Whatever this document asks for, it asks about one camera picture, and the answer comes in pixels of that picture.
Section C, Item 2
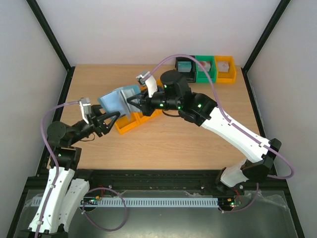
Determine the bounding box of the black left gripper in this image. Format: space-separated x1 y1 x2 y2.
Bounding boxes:
69 103 121 145

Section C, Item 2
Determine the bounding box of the blue card holder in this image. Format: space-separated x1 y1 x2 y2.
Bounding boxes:
98 84 141 119

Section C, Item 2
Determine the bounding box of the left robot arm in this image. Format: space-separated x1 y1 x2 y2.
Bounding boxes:
17 102 120 238

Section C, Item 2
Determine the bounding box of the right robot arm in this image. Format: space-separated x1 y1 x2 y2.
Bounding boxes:
127 70 281 194

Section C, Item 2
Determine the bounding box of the yellow bin with red cards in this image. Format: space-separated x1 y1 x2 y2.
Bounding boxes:
133 110 162 124

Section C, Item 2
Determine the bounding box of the teal card deck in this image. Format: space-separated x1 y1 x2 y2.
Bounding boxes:
177 61 192 72

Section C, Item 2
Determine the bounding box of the grey card deck in green bin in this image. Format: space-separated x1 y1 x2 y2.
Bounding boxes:
198 60 211 72

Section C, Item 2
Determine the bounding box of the green storage bin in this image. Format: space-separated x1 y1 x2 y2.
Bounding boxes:
194 55 216 84

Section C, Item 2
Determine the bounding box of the orange storage bin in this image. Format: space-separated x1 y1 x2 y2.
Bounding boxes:
214 56 237 83

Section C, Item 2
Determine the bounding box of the grey deck in orange bin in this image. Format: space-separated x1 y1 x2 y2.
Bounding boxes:
217 60 230 73

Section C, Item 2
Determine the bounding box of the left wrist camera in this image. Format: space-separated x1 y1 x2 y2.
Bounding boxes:
79 98 91 124

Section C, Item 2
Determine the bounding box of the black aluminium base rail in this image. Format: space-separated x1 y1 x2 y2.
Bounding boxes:
22 169 290 196

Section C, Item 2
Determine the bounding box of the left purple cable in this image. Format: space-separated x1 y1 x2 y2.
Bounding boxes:
34 101 127 238

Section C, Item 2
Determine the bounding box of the purple cable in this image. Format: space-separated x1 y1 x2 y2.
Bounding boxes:
148 54 296 214
34 101 127 238

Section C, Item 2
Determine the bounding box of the light blue cable duct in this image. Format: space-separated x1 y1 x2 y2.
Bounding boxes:
29 196 219 208

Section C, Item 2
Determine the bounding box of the black frame post left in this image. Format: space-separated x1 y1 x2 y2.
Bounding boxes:
26 0 75 74

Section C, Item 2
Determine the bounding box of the black frame post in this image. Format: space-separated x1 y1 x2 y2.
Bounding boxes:
242 0 291 74
26 0 75 74

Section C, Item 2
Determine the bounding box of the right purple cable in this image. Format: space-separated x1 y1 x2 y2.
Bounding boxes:
148 54 296 214

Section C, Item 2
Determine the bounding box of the black frame post right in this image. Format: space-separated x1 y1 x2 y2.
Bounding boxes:
242 0 291 74

